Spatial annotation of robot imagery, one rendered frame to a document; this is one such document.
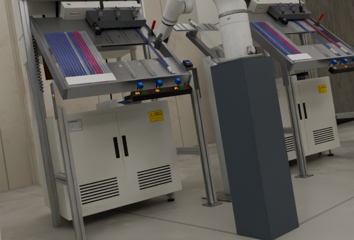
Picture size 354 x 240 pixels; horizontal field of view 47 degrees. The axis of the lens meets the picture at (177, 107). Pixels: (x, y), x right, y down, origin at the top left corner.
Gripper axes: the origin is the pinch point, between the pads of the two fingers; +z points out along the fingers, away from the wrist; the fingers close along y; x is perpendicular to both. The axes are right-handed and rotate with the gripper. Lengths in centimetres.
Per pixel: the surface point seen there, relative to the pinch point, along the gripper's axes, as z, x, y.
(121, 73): 6.4, -4.5, 30.1
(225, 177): 49, 69, 13
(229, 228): 17, 81, 66
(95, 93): 8, -6, 50
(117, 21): 7.6, -32.9, -6.8
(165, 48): 8.3, 0.1, -9.5
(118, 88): 7.0, 0.7, 40.1
